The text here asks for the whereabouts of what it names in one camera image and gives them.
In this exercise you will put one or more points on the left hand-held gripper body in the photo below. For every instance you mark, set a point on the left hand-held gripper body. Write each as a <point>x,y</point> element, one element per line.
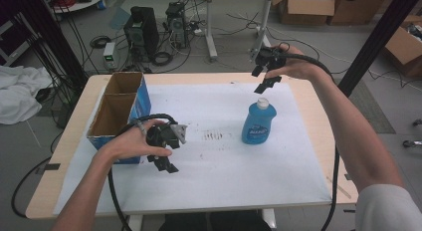
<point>164,134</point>

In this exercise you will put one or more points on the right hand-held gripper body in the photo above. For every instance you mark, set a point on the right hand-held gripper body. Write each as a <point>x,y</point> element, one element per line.
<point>268,58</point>

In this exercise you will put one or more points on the blue bottle with white cap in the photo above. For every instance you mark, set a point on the blue bottle with white cap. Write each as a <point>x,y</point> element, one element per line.
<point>258,124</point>

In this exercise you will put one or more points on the person's right hand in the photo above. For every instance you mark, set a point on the person's right hand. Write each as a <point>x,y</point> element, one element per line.
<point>298,68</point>

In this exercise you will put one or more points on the person's left hand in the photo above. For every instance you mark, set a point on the person's left hand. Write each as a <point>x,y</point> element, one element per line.
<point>129,144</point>

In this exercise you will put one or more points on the white table mat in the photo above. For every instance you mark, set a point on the white table mat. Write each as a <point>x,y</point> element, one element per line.
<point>215,178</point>

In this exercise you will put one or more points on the blue cardboard box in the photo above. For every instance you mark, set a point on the blue cardboard box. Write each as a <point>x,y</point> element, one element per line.
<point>114,115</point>

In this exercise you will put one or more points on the small brown cardboard box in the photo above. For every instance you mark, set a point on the small brown cardboard box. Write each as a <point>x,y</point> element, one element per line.
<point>307,10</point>

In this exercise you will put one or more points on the white-legged desk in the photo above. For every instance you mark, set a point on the white-legged desk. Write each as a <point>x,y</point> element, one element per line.
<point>210,25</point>

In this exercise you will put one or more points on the person's dark trousers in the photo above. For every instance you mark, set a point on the person's dark trousers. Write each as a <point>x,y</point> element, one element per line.
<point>215,222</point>

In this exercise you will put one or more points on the open computer tower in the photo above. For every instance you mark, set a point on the open computer tower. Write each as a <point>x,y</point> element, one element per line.
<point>176,23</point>

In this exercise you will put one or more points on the white power supply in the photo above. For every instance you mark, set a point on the white power supply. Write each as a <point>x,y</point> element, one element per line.
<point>109,55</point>

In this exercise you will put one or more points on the large brown cardboard box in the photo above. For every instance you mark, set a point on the large brown cardboard box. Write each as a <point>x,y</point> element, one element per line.
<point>358,7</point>

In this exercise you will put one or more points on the grey floor mat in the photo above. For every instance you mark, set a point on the grey floor mat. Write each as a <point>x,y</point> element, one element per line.
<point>371,111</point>

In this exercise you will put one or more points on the black computer tower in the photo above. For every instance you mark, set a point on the black computer tower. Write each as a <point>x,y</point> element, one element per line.
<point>144,28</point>

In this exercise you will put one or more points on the black tape strip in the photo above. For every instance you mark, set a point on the black tape strip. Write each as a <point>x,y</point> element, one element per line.
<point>51,167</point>
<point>347,177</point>

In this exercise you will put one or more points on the open cardboard box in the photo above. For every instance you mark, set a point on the open cardboard box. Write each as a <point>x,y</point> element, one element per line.
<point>403,46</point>

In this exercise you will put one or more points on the white cloth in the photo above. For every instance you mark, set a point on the white cloth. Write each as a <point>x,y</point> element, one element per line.
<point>20,91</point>

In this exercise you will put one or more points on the round white table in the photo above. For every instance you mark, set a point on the round white table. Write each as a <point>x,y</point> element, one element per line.
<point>83,4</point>

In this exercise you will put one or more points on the person's white sleeve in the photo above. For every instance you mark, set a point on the person's white sleeve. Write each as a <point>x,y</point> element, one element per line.
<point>388,211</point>

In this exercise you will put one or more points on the black metal post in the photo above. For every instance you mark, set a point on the black metal post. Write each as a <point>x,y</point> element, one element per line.
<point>56,35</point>
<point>378,38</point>

